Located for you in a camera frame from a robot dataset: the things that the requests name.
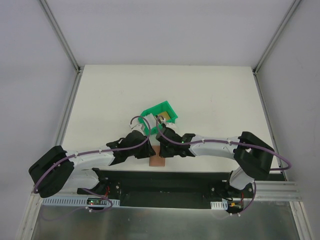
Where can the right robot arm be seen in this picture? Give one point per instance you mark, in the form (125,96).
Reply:
(253,155)

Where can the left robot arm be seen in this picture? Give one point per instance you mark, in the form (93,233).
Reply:
(59,169)

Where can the green plastic bin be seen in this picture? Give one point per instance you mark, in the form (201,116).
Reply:
(163,109)

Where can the aluminium front rail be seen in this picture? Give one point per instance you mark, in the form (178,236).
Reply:
(282,191)

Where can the left white cable duct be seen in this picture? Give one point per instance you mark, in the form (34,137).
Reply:
(80,201)

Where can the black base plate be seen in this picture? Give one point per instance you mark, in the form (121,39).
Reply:
(158,189)

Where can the right white cable duct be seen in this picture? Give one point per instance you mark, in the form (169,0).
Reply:
(219,205)

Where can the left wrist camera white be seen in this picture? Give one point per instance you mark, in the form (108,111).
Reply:
(140,127)

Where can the right aluminium frame post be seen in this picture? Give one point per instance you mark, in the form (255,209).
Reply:
(279,30)

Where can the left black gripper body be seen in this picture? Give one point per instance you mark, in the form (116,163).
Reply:
(147,150)

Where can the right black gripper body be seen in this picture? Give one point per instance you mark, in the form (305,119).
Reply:
(165,150)

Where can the white cable duct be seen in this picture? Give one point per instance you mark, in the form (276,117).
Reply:
(219,205)
(80,201)

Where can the tan leather card holder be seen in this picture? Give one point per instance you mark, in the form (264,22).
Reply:
(156,160)

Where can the aluminium frame post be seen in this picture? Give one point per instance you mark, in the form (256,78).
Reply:
(279,30)
(59,34)

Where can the left aluminium frame post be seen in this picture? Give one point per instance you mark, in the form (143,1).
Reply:
(59,34)

